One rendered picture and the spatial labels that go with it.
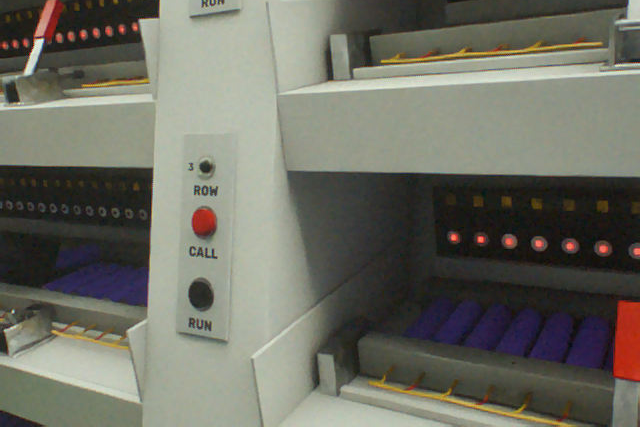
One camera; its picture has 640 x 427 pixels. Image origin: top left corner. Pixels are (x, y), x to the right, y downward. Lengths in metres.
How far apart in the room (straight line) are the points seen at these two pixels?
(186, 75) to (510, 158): 0.20
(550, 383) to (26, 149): 0.40
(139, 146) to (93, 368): 0.17
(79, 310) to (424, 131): 0.34
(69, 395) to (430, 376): 0.25
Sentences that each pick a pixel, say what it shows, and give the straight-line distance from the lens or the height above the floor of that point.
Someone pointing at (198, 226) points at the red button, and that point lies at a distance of 0.39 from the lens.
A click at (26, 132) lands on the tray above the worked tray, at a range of 0.54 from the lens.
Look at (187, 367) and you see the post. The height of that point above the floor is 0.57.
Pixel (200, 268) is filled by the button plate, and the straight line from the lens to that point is 0.39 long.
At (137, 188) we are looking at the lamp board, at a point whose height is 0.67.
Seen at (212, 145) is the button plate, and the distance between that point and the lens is 0.39.
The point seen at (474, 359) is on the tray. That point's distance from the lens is 0.39.
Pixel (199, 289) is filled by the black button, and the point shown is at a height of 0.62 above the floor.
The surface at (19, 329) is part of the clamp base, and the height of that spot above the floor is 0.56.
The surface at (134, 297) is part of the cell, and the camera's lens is 0.56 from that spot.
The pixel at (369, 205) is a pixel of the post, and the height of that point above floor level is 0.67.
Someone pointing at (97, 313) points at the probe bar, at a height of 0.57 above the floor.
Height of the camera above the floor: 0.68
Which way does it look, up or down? level
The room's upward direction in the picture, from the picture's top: 2 degrees clockwise
